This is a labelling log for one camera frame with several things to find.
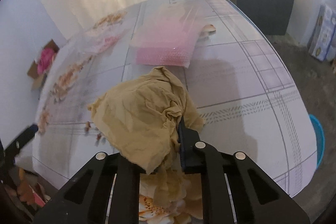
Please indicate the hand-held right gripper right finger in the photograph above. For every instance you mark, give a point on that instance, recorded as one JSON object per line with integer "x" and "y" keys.
{"x": 187, "y": 158}

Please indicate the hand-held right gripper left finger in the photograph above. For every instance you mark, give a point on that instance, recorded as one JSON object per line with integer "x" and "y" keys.
{"x": 126, "y": 169}

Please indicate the grey cabinet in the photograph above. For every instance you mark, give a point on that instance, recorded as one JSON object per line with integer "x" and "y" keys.
{"x": 262, "y": 11}

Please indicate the pink bubble wrap bag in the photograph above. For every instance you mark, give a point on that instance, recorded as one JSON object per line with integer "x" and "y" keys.
{"x": 162, "y": 50}

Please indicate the table with floral tablecloth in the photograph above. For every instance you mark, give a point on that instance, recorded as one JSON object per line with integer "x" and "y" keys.
{"x": 236, "y": 82}

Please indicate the cardboard box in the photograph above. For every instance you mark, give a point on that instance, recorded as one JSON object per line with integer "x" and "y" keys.
{"x": 36, "y": 79}

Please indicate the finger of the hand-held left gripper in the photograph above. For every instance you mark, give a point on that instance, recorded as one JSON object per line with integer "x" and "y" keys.
{"x": 23, "y": 138}

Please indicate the tissue roll pack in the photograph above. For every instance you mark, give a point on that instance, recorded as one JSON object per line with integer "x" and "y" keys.
{"x": 324, "y": 35}

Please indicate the tan cloth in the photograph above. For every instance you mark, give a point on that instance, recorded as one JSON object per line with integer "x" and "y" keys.
{"x": 136, "y": 119}

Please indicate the blue plastic mesh basket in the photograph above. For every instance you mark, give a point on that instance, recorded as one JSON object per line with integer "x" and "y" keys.
{"x": 319, "y": 140}

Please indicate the pink cloth item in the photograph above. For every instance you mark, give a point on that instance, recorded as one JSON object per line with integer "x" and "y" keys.
{"x": 46, "y": 60}

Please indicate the clear printed plastic bag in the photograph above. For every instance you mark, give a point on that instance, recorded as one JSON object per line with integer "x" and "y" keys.
{"x": 99, "y": 37}

